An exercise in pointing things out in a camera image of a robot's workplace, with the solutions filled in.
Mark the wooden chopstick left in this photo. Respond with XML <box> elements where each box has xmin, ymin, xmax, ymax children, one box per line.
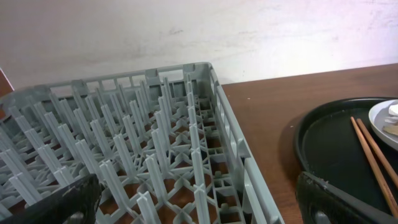
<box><xmin>350</xmin><ymin>117</ymin><xmax>397</xmax><ymax>218</ymax></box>

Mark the grey-white plate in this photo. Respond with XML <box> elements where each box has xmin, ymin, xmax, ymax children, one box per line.
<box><xmin>369</xmin><ymin>99</ymin><xmax>397</xmax><ymax>150</ymax></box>

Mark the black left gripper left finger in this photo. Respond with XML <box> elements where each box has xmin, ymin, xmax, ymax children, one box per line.
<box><xmin>1</xmin><ymin>174</ymin><xmax>102</xmax><ymax>224</ymax></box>

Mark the round black tray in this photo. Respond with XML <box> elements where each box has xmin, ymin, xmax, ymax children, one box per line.
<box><xmin>294</xmin><ymin>98</ymin><xmax>397</xmax><ymax>217</ymax></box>

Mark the tissue scrap on plate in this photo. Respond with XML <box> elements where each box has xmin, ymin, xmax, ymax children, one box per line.
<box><xmin>383</xmin><ymin>105</ymin><xmax>397</xmax><ymax>136</ymax></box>

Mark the wooden chopstick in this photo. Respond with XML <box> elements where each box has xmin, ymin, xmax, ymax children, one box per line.
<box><xmin>350</xmin><ymin>117</ymin><xmax>397</xmax><ymax>218</ymax></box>
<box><xmin>356</xmin><ymin>119</ymin><xmax>398</xmax><ymax>187</ymax></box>

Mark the wooden chopstick right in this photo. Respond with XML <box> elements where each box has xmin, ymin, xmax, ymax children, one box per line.
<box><xmin>356</xmin><ymin>119</ymin><xmax>398</xmax><ymax>187</ymax></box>

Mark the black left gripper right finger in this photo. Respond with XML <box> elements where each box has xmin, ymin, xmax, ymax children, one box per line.
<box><xmin>295</xmin><ymin>172</ymin><xmax>397</xmax><ymax>224</ymax></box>

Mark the grey plastic dishwasher rack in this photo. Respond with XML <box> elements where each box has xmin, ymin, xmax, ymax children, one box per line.
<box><xmin>1</xmin><ymin>62</ymin><xmax>283</xmax><ymax>223</ymax></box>

